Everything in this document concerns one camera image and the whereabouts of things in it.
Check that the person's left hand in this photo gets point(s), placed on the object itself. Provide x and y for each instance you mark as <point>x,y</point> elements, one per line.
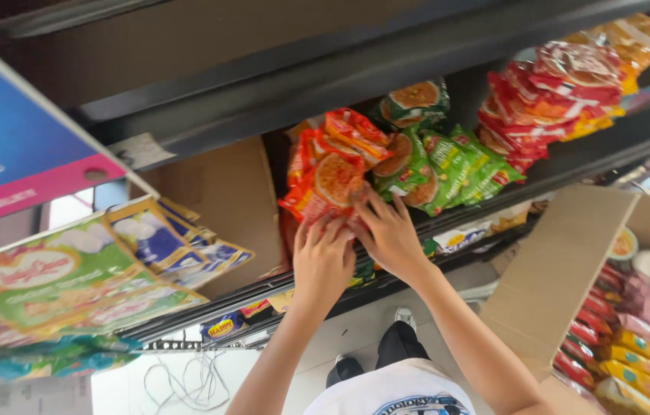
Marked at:
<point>322,268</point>

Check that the person's right hand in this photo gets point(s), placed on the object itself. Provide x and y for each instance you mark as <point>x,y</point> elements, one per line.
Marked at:
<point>391,239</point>

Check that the orange noodle packet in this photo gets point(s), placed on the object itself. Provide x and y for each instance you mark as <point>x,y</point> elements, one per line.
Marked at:
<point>325,184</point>

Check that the green noodle packet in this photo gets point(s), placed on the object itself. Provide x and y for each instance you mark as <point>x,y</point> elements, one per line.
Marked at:
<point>417,101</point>
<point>452,167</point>
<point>426,193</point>
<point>489,167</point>
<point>403,158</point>

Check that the white and yellow snack packet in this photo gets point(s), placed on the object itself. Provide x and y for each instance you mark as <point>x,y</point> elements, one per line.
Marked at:
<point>463,237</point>

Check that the person's black and white shoe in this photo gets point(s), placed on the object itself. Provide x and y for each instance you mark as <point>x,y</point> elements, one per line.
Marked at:
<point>405,317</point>
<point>343,369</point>

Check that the person's black trousers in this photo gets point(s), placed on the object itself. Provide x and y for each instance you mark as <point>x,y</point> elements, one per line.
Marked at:
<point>397,346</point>

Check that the blue and yellow printed carton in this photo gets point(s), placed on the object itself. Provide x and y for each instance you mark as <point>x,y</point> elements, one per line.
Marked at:
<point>215,259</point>
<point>149,236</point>

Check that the pile of orange noodle bags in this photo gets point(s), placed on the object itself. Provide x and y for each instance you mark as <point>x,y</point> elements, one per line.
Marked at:
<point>342,135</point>

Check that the brown cardboard sheet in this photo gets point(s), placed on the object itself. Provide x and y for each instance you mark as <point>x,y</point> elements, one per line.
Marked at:
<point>227,202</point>

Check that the yellow and blue snack packet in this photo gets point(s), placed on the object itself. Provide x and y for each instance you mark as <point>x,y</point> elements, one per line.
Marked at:
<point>222,327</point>

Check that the person's white printed shirt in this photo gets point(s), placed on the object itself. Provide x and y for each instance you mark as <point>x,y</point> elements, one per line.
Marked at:
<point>394,389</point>

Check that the open brown cardboard box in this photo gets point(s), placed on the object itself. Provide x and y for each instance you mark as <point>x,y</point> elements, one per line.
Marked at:
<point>555,276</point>

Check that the black metal shelf rack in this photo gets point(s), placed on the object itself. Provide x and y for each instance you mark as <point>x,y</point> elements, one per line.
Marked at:
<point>359,69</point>

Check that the stack of red noodle packets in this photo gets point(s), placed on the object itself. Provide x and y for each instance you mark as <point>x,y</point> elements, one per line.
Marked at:
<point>544,101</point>

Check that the row of red snack packets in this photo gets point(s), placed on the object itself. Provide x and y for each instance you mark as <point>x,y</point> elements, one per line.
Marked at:
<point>584,334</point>

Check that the printed noodle cup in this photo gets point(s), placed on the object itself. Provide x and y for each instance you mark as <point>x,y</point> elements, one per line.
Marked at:
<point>624,245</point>

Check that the green printed carton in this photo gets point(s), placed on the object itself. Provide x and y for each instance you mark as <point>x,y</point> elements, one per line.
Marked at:
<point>60,282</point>

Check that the row of yellow snack packets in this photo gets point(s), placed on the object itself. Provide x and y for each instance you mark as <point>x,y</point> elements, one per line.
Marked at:
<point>647,369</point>

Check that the teal printed carton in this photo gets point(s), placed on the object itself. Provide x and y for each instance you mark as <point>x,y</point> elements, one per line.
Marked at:
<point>42,357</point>

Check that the stack of yellow noodle packets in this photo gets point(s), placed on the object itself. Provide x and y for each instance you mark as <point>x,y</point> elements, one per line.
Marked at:
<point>636,40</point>

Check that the blue and pink carton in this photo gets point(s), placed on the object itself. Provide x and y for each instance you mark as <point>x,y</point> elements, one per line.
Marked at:
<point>8,132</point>

